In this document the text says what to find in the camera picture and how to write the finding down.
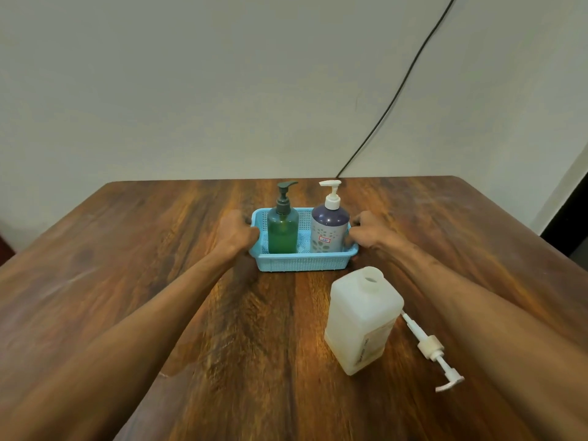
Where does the person's left hand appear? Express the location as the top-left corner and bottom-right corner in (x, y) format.
(217, 209), (261, 261)

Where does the person's right hand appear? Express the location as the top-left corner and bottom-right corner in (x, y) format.
(344, 211), (397, 251)

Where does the blue plastic basket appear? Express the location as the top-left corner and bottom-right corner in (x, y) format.
(249, 207), (359, 273)

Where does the person's left forearm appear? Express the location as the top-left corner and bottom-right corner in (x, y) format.
(0, 245), (246, 441)

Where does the person's right forearm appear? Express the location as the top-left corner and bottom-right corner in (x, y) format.
(374, 234), (588, 441)

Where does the purple pump bottle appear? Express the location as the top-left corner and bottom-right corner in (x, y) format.
(311, 180), (350, 254)

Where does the green pump bottle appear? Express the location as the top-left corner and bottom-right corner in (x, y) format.
(267, 181), (300, 254)

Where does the white square plastic bottle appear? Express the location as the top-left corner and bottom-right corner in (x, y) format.
(324, 266), (405, 376)

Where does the white pump dispenser head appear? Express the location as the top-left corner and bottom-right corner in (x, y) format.
(401, 311), (465, 393)

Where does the black cable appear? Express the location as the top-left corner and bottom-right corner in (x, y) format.
(336, 0), (458, 179)

